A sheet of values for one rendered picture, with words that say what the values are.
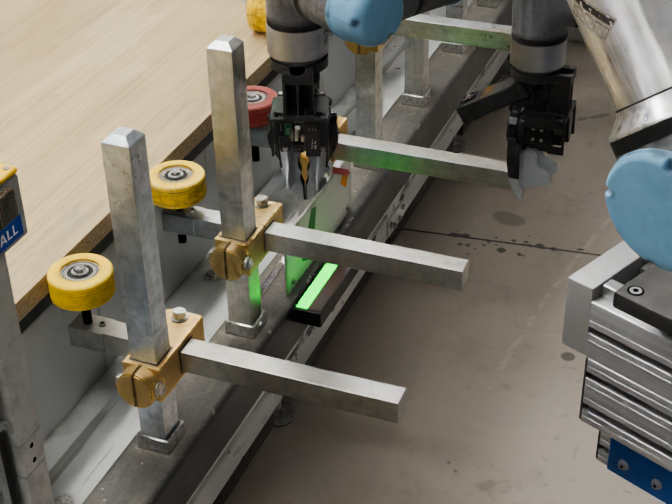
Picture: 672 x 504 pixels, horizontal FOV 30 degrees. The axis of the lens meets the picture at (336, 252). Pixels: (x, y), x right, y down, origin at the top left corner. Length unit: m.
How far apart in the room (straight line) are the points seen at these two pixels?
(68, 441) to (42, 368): 0.11
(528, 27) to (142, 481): 0.76
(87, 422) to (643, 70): 0.99
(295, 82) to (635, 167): 0.56
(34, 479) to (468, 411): 1.53
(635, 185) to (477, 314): 1.93
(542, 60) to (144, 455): 0.73
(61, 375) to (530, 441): 1.19
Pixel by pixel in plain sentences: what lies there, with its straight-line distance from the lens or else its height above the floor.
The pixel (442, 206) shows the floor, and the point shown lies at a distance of 3.39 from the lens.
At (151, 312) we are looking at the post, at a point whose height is 0.91.
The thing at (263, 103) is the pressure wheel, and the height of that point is 0.91.
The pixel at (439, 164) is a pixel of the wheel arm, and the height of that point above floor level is 0.85.
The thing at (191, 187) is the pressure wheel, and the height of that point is 0.90.
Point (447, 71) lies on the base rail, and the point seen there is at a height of 0.70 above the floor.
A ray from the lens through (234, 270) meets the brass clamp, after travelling 1.66.
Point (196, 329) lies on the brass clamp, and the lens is 1.56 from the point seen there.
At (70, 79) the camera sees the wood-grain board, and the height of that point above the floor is 0.90.
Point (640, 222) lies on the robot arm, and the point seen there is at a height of 1.19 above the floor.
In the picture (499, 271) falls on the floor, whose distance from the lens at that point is 3.13.
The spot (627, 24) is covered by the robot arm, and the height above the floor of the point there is 1.34.
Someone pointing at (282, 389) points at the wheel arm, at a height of 0.81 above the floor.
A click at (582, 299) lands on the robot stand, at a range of 1.36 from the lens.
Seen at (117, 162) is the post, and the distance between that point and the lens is 1.36.
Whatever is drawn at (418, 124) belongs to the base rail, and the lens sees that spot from 2.28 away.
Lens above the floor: 1.76
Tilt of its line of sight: 33 degrees down
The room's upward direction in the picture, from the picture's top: 1 degrees counter-clockwise
